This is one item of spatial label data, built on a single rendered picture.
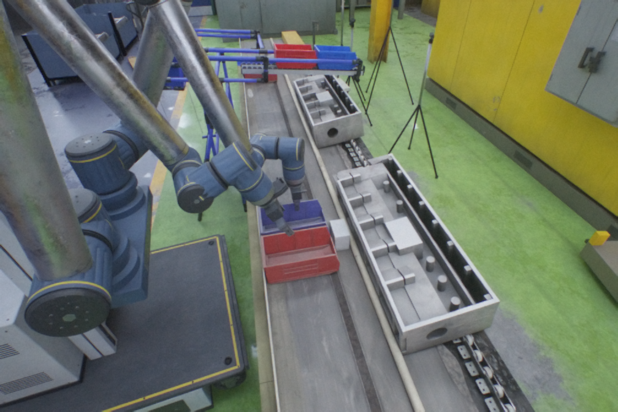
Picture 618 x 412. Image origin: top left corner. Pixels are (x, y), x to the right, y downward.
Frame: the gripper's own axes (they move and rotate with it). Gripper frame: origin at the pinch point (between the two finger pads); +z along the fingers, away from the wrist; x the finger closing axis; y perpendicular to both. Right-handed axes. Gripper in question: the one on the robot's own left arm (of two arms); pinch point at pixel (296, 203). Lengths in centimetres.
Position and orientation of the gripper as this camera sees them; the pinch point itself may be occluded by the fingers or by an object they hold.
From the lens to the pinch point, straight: 173.5
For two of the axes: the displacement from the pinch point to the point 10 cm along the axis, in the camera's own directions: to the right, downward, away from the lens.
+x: -2.1, -6.2, 7.6
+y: 9.8, -1.4, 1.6
